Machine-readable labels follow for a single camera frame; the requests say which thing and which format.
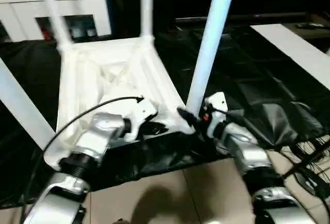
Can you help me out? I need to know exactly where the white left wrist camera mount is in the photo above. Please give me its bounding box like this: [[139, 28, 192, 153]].
[[123, 97, 159, 143]]

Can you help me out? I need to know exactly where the black stick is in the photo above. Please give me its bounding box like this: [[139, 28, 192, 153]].
[[282, 153, 330, 180]]

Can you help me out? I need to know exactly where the white plastic table top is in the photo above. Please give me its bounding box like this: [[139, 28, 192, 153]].
[[42, 35, 197, 173]]

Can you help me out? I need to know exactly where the white cabinet with glass doors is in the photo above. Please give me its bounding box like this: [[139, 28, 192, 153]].
[[0, 0, 112, 42]]

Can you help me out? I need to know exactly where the flat white board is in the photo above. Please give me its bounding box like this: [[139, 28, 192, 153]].
[[251, 23, 330, 91]]

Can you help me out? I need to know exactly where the small black flat device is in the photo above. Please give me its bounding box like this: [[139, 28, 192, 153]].
[[295, 22, 322, 29]]

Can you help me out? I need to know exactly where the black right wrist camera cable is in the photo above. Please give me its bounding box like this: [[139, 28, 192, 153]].
[[213, 109, 245, 118]]

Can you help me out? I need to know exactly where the long black bar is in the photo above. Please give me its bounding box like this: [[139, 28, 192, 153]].
[[174, 12, 308, 23]]

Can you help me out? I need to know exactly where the black mat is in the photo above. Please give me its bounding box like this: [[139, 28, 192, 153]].
[[0, 20, 330, 206]]

